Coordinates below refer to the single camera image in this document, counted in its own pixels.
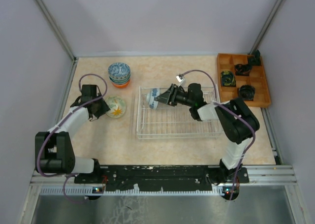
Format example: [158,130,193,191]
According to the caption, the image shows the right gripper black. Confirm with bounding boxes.
[155,84,194,107]

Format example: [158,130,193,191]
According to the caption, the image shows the blue white patterned bowl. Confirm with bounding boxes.
[146,88,160,110]

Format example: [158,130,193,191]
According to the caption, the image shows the yellow floral bowl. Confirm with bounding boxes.
[105,96,126,119]

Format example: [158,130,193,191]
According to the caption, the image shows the white wire dish rack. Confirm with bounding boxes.
[136,87,223,139]

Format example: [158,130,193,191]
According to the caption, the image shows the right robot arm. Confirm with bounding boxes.
[154,83,260,185]

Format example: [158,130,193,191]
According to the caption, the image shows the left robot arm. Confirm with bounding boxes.
[35,85,110,183]

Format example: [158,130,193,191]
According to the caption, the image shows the orange bottom stacked bowl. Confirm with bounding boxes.
[111,81,130,89]

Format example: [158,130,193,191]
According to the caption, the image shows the top blue stacked bowl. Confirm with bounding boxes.
[108,63,131,80]

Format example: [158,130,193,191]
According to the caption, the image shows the black yellow object in tray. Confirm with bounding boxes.
[220,70,236,87]

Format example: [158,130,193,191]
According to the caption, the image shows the black object tray centre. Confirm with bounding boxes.
[234,64,252,76]

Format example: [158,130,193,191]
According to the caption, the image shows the black round object in tray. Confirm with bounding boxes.
[238,85,255,101]

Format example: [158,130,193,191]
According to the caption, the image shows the wooden compartment tray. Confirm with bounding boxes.
[217,53,271,108]

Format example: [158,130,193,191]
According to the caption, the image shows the black object tray corner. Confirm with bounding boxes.
[247,50,261,66]

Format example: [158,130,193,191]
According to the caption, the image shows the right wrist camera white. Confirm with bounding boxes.
[176,74,186,86]

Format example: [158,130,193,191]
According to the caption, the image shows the white cable duct strip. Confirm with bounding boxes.
[40,186,237,195]

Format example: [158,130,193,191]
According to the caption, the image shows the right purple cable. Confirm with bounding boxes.
[182,69,257,201]

